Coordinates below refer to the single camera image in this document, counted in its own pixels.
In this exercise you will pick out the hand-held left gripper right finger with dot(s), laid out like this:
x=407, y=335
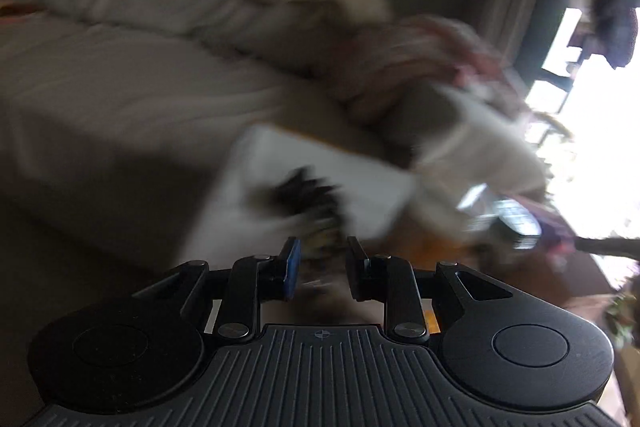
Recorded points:
x=355, y=274

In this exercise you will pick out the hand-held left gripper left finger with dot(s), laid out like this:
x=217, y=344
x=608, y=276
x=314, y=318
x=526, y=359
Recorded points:
x=291, y=268

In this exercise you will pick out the white cloth with dark print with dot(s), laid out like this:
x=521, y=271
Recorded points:
x=260, y=167

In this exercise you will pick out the person's white-sleeved right forearm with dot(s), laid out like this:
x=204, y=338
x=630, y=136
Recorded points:
x=480, y=142

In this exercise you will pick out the black rod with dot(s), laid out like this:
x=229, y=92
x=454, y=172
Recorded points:
x=607, y=247

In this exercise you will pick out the pink striped cloth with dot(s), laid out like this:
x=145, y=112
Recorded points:
x=400, y=57

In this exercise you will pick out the dark hanging clothing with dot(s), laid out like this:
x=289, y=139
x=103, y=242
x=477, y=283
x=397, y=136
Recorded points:
x=616, y=24

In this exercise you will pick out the grey sofa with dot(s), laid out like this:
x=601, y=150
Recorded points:
x=110, y=72

